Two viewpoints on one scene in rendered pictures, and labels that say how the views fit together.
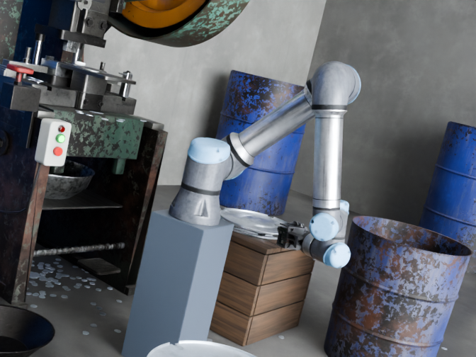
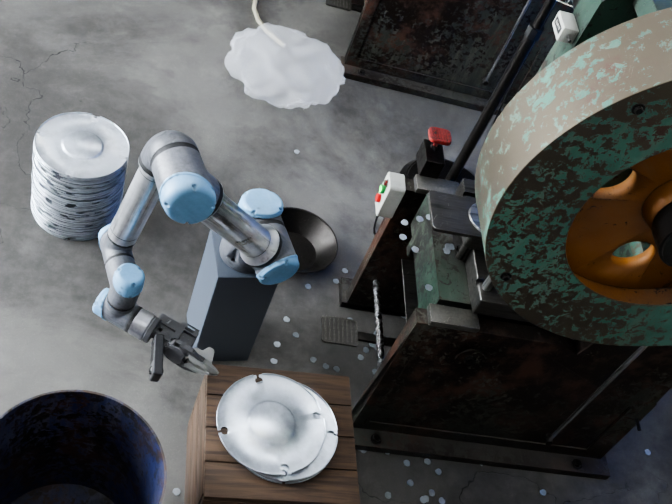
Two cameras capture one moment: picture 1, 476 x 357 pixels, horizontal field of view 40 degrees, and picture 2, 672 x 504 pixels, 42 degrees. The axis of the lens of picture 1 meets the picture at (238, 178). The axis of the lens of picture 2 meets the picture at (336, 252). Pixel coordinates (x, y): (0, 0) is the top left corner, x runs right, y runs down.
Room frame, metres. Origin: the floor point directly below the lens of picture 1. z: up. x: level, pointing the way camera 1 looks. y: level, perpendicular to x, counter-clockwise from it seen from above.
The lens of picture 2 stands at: (2.97, -1.12, 2.38)
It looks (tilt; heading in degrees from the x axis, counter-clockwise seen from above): 48 degrees down; 123
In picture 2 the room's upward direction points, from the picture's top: 25 degrees clockwise
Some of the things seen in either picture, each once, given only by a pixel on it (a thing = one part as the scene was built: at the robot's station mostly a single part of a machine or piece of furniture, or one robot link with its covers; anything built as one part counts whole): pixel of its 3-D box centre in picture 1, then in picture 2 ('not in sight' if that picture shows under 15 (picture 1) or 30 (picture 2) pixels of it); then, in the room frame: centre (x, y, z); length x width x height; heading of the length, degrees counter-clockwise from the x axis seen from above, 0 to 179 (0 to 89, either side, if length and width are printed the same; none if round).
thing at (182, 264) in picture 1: (177, 289); (230, 297); (1.88, 0.10, 0.23); 0.18 x 0.18 x 0.45; 64
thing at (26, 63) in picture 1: (23, 62); not in sight; (2.20, 0.78, 0.76); 0.17 x 0.06 x 0.10; 143
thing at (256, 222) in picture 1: (258, 222); (271, 422); (2.34, -0.11, 0.38); 0.29 x 0.29 x 0.01
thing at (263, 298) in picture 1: (239, 270); (267, 461); (2.37, -0.09, 0.18); 0.40 x 0.38 x 0.35; 56
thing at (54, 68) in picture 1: (66, 69); not in sight; (2.33, 0.68, 0.76); 0.15 x 0.09 x 0.05; 143
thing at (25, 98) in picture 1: (18, 114); (424, 171); (1.95, 0.68, 0.62); 0.10 x 0.06 x 0.20; 143
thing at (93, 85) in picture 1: (94, 90); (464, 231); (2.23, 0.54, 0.72); 0.25 x 0.14 x 0.14; 53
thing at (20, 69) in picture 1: (18, 78); (436, 143); (1.93, 0.70, 0.72); 0.07 x 0.06 x 0.08; 53
